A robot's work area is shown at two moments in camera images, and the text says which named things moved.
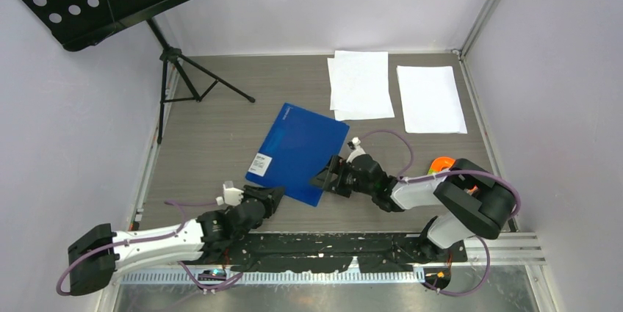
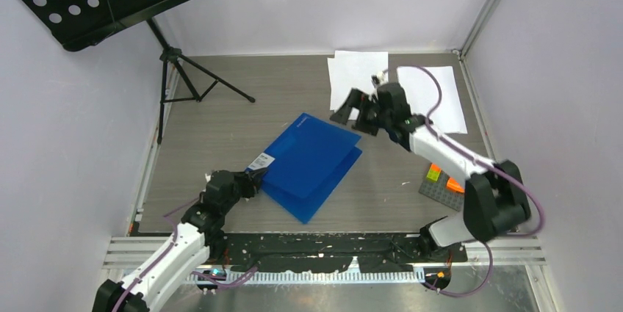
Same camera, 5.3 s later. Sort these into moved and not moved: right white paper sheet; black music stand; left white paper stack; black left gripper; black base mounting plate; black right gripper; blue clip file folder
Moved: blue clip file folder; black left gripper; black right gripper
Not moved: right white paper sheet; black music stand; left white paper stack; black base mounting plate
